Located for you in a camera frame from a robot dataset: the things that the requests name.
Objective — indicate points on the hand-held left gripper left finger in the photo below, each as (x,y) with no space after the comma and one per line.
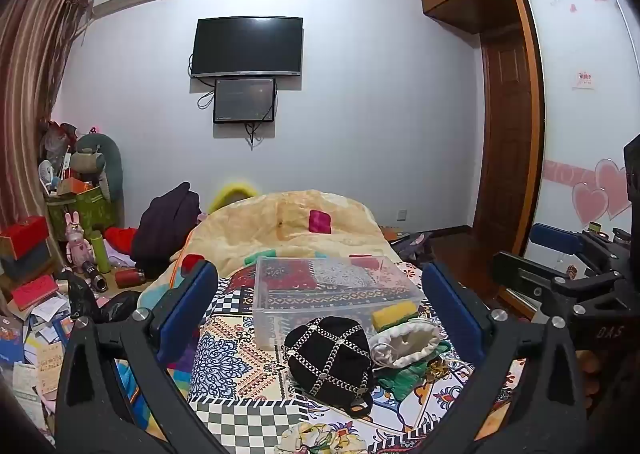
(186,304)

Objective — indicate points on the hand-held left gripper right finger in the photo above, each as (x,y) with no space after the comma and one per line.
(452,306)

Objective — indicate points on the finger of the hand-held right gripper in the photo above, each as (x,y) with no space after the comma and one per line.
(530,284)
(555,239)

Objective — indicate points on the yellow and green sponge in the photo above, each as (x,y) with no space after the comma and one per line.
(395,316)

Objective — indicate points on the red can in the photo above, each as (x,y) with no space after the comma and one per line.
(129,278)

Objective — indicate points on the dark patterned bag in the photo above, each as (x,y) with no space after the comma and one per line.
(417,244)

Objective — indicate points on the dark purple jacket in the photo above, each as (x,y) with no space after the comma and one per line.
(165,229)

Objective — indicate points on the colourful patterned bed sheet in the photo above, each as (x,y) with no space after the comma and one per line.
(240,364)

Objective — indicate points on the green cloth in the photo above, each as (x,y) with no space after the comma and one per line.
(402,381)

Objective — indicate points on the red cloth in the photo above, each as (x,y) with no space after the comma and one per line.
(120,239)

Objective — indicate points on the clear plastic storage box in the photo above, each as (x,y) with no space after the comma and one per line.
(280,314)

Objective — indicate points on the black cylinder bottle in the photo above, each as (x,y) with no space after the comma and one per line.
(95,276)

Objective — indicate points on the white wardrobe door pink hearts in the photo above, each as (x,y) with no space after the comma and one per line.
(575,143)

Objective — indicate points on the green cylinder bottle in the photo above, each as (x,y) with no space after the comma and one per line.
(100,251)

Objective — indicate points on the black plastic bag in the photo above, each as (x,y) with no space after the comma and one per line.
(85,299)

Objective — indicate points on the brown wooden door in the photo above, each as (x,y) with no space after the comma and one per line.
(505,133)

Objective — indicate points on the beige patchwork quilt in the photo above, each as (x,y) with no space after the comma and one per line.
(280,224)

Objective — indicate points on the pink rabbit toy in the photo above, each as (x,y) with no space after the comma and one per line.
(77,244)

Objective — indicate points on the green storage box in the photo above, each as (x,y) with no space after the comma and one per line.
(85,211)

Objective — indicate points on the flat red box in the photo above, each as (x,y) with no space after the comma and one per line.
(35,291)

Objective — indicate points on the grey-green plush cushion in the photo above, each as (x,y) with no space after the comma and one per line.
(110,163)

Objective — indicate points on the red and white sticker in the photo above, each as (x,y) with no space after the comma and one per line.
(585,81)

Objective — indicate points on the grey box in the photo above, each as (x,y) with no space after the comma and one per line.
(30,261)

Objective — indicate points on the pile of papers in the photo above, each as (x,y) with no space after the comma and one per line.
(30,359)

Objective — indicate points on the red gift box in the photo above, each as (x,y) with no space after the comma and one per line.
(25,234)

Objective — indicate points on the floral fabric scrunchie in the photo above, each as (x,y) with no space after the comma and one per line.
(315,439)

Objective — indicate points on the white hand fan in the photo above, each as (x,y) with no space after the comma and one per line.
(46,171)

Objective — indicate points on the brown striped curtain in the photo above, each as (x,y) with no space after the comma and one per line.
(30,83)

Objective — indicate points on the small black wall monitor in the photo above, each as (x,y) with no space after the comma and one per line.
(244,100)

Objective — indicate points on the black wall television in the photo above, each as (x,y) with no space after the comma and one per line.
(247,46)

